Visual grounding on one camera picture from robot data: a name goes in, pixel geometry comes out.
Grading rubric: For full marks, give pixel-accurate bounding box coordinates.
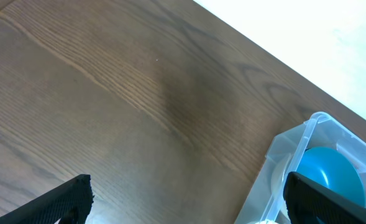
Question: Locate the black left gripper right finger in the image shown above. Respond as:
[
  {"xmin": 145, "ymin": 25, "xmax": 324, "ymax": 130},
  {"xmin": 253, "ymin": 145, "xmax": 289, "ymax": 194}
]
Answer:
[{"xmin": 283, "ymin": 172, "xmax": 366, "ymax": 224}]

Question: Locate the clear plastic storage container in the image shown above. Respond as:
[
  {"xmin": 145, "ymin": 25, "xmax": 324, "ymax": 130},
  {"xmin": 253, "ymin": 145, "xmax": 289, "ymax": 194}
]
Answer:
[{"xmin": 236, "ymin": 112, "xmax": 366, "ymax": 223}]

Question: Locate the dark blue bowl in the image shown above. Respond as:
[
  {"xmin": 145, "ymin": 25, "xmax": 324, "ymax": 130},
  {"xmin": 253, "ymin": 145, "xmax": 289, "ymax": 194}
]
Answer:
[{"xmin": 296, "ymin": 147, "xmax": 366, "ymax": 207}]

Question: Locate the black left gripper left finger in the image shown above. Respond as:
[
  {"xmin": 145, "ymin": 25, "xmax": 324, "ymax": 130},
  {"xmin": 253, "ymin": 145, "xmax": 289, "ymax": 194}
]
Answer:
[{"xmin": 0, "ymin": 174, "xmax": 94, "ymax": 224}]

